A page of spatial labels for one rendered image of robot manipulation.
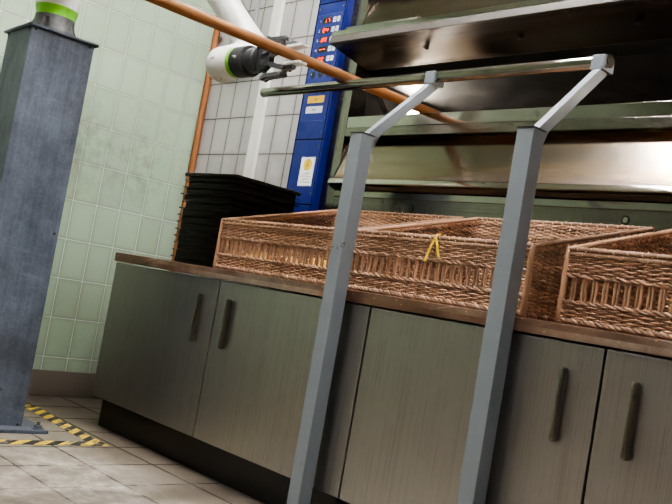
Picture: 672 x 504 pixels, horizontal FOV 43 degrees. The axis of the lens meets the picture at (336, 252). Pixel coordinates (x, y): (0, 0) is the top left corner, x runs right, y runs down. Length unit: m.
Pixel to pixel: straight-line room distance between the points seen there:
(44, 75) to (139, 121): 0.87
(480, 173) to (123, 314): 1.23
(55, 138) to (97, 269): 0.87
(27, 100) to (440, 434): 1.59
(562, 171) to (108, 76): 1.86
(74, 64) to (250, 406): 1.19
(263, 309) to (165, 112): 1.52
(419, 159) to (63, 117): 1.10
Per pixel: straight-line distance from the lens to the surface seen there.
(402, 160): 2.79
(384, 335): 1.97
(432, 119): 2.74
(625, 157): 2.34
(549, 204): 2.41
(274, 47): 2.37
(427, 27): 2.67
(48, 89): 2.76
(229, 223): 2.59
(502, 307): 1.70
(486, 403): 1.71
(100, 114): 3.49
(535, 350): 1.72
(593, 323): 1.71
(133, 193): 3.55
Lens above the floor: 0.55
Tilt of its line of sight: 3 degrees up
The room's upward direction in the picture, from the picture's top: 10 degrees clockwise
